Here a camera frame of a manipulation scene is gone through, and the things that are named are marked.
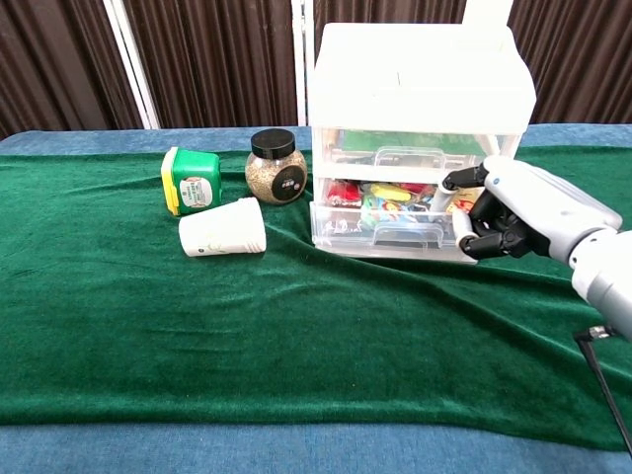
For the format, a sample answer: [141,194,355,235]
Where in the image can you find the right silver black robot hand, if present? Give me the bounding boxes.
[430,155,624,271]

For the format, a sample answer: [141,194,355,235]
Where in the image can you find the clear plastic container edge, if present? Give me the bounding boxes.
[309,195,480,265]

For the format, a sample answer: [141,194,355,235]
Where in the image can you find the white boxes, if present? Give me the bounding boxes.
[306,22,538,266]

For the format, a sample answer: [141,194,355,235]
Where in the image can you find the yellow snack packet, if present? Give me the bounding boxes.
[369,183,412,202]

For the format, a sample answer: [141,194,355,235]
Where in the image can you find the red snack packet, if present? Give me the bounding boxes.
[328,180,361,207]

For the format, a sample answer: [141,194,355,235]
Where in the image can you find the round glass jar black lid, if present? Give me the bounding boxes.
[244,128,309,205]

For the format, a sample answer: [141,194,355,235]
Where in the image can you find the white paper cup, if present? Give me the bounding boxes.
[178,197,268,259]

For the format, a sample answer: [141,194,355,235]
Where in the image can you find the green velvet cloth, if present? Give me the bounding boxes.
[0,145,632,453]

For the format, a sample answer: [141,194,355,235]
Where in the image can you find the green container yellow lid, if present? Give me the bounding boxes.
[160,146,221,217]

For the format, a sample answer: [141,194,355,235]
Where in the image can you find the dark folding screen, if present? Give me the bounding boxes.
[0,0,632,142]

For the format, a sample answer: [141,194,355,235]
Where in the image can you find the blue table cover cloth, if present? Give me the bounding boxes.
[0,122,632,474]

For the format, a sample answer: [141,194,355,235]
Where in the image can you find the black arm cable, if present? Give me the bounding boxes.
[575,325,632,458]

